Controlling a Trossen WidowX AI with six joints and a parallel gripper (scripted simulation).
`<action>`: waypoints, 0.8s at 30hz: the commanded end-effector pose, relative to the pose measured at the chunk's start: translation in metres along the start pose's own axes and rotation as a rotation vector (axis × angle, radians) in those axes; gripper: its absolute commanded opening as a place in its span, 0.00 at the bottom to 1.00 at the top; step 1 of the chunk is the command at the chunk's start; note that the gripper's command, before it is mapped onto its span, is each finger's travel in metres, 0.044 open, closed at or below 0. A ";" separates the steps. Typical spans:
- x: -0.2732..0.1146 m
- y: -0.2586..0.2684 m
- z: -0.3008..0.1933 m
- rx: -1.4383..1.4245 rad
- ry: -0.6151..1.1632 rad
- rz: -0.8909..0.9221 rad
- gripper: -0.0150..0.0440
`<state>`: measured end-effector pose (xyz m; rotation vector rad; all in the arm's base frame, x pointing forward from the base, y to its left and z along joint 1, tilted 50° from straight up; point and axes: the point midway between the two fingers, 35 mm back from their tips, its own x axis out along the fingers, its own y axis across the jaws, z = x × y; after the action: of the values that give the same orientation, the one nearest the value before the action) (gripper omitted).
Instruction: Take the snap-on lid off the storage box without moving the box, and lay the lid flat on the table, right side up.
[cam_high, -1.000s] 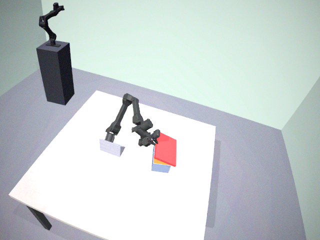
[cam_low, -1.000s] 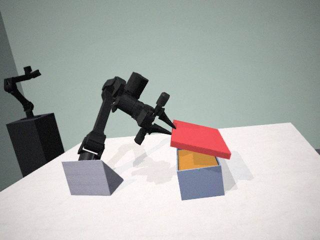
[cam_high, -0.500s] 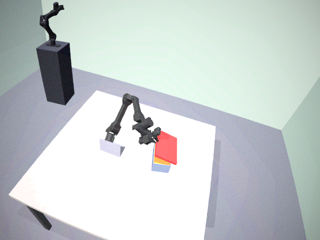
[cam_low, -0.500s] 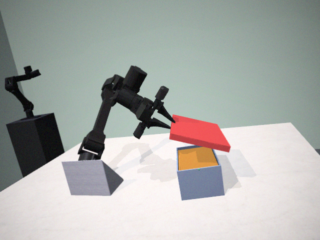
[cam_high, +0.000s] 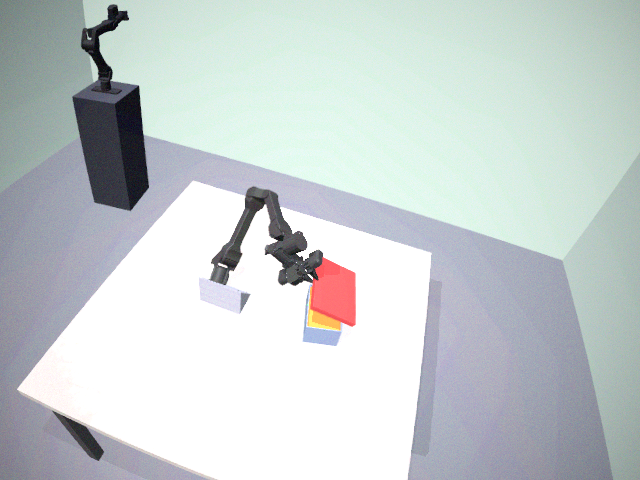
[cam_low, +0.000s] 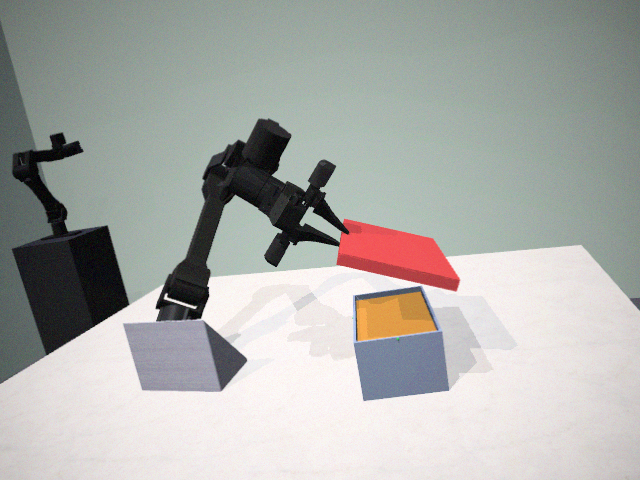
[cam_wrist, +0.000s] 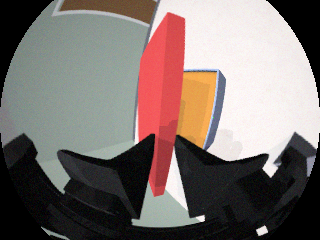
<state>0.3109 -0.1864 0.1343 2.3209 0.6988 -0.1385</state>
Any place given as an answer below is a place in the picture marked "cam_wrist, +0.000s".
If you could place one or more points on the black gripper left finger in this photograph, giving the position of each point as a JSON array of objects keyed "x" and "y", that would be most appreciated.
[{"x": 126, "y": 175}]

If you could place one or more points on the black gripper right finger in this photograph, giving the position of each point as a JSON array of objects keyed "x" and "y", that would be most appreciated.
[{"x": 206, "y": 177}]

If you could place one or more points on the red lid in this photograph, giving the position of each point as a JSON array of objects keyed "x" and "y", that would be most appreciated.
[{"x": 160, "y": 84}]

